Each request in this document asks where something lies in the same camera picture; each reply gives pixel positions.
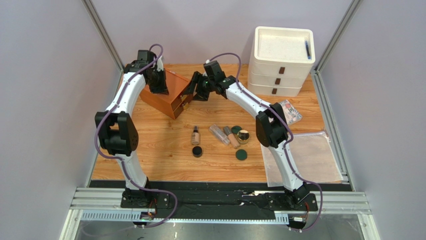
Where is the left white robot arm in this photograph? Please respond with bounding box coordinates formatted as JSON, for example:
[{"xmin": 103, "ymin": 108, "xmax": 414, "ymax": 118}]
[{"xmin": 94, "ymin": 50, "xmax": 169, "ymax": 206}]

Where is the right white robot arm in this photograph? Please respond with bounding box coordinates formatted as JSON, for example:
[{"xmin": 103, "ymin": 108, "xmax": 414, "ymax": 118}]
[{"xmin": 183, "ymin": 60, "xmax": 310, "ymax": 205}]

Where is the clear glitter tube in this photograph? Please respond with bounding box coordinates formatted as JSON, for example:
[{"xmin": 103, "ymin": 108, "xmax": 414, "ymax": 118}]
[{"xmin": 209, "ymin": 124, "xmax": 230, "ymax": 146}]

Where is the blue pen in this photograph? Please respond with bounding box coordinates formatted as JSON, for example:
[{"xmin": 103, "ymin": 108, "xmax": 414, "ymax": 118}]
[{"xmin": 304, "ymin": 40, "xmax": 312, "ymax": 60}]

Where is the green compact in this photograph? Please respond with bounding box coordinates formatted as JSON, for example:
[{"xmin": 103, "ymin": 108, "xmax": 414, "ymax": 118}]
[
  {"xmin": 231, "ymin": 125, "xmax": 243, "ymax": 135},
  {"xmin": 235, "ymin": 149, "xmax": 248, "ymax": 161}
]

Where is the beige concealer tube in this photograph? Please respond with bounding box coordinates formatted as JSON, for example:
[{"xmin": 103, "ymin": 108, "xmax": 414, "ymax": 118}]
[{"xmin": 223, "ymin": 126, "xmax": 240, "ymax": 149}]

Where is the white three-drawer organizer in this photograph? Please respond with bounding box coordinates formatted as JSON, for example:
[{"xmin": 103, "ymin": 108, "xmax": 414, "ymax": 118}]
[{"xmin": 247, "ymin": 26, "xmax": 316, "ymax": 97}]

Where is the gold lid cream jar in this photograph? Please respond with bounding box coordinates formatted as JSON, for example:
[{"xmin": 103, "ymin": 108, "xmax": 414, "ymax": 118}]
[{"xmin": 236, "ymin": 129, "xmax": 250, "ymax": 145}]

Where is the clear plastic bag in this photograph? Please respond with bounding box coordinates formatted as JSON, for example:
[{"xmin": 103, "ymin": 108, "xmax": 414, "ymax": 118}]
[{"xmin": 260, "ymin": 131, "xmax": 344, "ymax": 187}]

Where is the aluminium front rail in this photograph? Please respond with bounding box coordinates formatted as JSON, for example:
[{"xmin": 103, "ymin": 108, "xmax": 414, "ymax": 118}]
[{"xmin": 70, "ymin": 188, "xmax": 372, "ymax": 224}]

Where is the black round jar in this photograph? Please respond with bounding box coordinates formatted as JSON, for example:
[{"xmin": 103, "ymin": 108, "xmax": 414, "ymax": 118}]
[{"xmin": 192, "ymin": 145, "xmax": 203, "ymax": 158}]

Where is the floral patterned palette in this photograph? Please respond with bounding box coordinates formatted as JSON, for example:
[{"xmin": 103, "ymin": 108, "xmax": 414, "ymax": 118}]
[{"xmin": 279, "ymin": 99, "xmax": 303, "ymax": 126}]

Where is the orange drawer box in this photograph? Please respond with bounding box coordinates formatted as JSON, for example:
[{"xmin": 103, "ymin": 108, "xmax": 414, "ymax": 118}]
[{"xmin": 139, "ymin": 68, "xmax": 191, "ymax": 120}]

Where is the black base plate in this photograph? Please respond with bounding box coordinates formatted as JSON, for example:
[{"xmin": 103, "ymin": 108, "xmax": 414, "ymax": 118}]
[{"xmin": 89, "ymin": 179, "xmax": 353, "ymax": 221}]

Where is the clear drawer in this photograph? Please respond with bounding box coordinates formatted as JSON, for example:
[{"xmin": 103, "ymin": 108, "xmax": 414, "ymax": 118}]
[
  {"xmin": 175, "ymin": 99, "xmax": 192, "ymax": 113},
  {"xmin": 179, "ymin": 93, "xmax": 194, "ymax": 105}
]

